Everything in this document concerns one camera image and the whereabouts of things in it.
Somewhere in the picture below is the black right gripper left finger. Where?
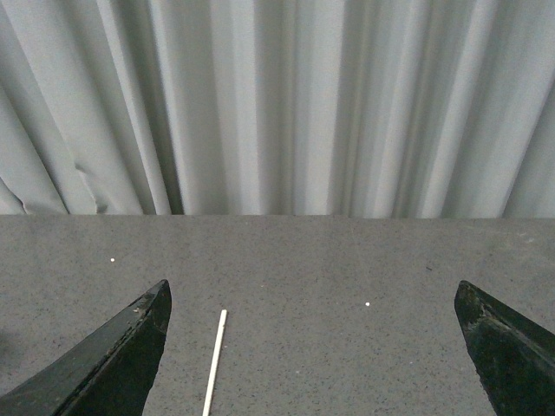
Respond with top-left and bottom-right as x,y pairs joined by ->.
1,280 -> 172,415

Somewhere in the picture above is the grey pleated curtain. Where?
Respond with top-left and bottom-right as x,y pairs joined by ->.
1,1 -> 554,218

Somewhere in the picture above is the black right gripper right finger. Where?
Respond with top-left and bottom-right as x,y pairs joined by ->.
454,281 -> 554,415

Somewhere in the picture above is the white chopstick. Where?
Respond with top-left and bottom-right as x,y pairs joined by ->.
202,309 -> 228,416

